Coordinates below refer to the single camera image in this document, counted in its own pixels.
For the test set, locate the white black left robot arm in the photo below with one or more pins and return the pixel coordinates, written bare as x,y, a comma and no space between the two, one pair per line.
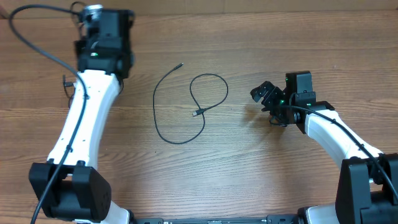
68,185

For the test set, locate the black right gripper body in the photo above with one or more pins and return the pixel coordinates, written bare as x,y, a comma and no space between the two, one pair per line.
274,98

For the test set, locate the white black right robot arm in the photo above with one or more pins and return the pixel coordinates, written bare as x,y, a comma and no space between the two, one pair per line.
367,186

